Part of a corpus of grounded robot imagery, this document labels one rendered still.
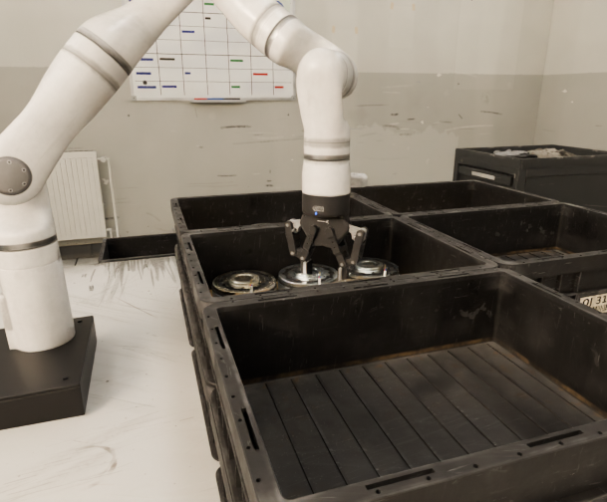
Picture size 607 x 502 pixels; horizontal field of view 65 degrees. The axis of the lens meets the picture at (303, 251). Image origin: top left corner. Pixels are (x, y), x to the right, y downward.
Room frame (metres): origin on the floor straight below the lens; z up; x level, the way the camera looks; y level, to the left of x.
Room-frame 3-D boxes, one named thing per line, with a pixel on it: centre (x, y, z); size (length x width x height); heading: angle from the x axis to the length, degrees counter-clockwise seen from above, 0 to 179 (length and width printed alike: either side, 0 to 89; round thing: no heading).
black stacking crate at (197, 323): (0.68, -0.03, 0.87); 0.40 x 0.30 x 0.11; 108
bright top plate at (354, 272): (0.79, -0.12, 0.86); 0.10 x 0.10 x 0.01
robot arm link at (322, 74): (0.73, -0.03, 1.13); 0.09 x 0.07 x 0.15; 155
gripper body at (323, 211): (0.74, -0.04, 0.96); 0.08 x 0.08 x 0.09
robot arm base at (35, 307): (0.73, 0.44, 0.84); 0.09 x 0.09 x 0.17; 7
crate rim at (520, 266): (0.81, -0.41, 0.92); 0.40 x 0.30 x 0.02; 108
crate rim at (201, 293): (0.68, -0.03, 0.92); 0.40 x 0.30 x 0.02; 108
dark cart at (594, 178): (2.29, -1.10, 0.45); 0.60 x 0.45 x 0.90; 108
